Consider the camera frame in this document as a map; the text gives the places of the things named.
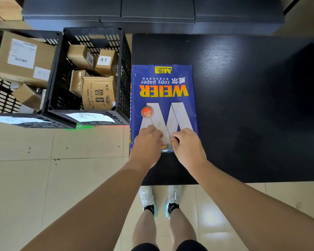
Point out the person's left hand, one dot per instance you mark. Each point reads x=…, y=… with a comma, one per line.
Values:
x=146, y=147

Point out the person's right hand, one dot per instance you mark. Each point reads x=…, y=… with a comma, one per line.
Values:
x=189, y=150

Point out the person's right fingers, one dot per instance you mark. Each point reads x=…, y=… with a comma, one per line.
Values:
x=180, y=135

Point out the person's left fingers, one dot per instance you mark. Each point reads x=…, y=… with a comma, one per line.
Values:
x=153, y=131

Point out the blue copy paper ream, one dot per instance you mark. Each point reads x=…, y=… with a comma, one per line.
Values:
x=163, y=86

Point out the person's right forearm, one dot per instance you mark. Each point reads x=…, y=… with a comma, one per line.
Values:
x=251, y=211

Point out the person's left forearm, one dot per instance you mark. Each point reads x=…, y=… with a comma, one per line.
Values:
x=94, y=209

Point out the person's right white sneaker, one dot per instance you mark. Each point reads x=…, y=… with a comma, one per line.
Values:
x=174, y=197

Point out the person's white sneaker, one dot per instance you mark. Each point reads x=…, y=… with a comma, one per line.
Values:
x=147, y=196
x=174, y=197

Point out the black plastic crate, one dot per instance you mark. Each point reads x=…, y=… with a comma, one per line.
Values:
x=0, y=99
x=123, y=75

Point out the white paper crate label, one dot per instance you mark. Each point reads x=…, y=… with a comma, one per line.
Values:
x=90, y=117
x=13, y=119

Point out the person's left white sneaker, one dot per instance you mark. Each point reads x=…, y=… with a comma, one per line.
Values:
x=147, y=196

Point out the brown printed cardboard box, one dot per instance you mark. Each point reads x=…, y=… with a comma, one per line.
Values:
x=98, y=92

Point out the person's right black sock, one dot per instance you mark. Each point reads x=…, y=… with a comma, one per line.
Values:
x=174, y=207

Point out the person's black sock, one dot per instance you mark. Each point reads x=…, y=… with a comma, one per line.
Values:
x=149, y=208
x=174, y=207

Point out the green floor marker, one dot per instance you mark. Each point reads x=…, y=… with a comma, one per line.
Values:
x=77, y=126

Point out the person's left black sock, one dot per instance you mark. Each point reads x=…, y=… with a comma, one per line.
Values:
x=149, y=208

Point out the small cube cardboard box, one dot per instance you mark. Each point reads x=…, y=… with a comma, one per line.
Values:
x=107, y=67

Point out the person's right leg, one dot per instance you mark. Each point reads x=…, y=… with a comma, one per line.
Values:
x=180, y=226

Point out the person's leg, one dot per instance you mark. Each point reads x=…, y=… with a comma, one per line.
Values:
x=145, y=228
x=180, y=226

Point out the narrow taped cardboard box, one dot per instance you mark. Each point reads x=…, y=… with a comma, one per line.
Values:
x=75, y=82

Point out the person's left leg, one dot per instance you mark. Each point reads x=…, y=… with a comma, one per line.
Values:
x=145, y=228

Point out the person's black shorts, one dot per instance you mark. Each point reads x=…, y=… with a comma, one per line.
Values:
x=191, y=246

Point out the small plain cardboard box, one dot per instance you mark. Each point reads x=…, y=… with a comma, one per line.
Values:
x=27, y=95

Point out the large labelled cardboard box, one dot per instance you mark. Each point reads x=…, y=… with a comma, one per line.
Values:
x=7, y=62

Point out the light wooden cabinet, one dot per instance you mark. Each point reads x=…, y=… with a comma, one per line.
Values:
x=5, y=6

